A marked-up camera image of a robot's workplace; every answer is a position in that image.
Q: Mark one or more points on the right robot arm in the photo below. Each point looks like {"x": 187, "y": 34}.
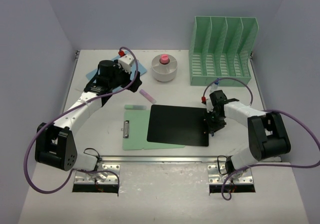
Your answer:
{"x": 267, "y": 135}

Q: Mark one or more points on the blue clipboard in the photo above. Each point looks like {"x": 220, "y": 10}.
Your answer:
{"x": 141, "y": 69}

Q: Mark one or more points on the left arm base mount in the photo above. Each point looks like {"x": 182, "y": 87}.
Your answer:
{"x": 106, "y": 179}

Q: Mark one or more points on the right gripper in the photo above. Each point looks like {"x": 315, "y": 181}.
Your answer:
{"x": 214, "y": 126}

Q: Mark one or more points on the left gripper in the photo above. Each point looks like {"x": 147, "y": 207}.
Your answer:
{"x": 132, "y": 82}

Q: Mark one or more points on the black clipboard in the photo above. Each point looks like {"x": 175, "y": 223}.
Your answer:
{"x": 178, "y": 125}

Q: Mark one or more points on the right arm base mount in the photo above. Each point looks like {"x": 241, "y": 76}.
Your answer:
{"x": 241, "y": 182}

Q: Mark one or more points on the pink glue bottle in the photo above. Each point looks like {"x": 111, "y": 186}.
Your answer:
{"x": 164, "y": 59}

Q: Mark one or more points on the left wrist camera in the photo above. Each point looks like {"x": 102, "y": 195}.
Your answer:
{"x": 126, "y": 61}

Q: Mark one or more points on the green file rack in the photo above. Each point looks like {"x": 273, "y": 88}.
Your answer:
{"x": 220, "y": 47}

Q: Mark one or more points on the purple highlighter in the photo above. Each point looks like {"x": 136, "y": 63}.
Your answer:
{"x": 147, "y": 96}

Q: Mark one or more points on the green clipboard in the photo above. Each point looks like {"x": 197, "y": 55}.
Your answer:
{"x": 138, "y": 122}

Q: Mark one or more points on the white round desk organizer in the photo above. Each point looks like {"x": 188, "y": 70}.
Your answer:
{"x": 164, "y": 73}

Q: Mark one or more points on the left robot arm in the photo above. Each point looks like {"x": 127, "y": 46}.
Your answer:
{"x": 55, "y": 146}

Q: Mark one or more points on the green highlighter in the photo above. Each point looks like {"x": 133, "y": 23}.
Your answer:
{"x": 135, "y": 107}

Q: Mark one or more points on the small clear spray bottle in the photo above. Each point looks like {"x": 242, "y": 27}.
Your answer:
{"x": 215, "y": 85}

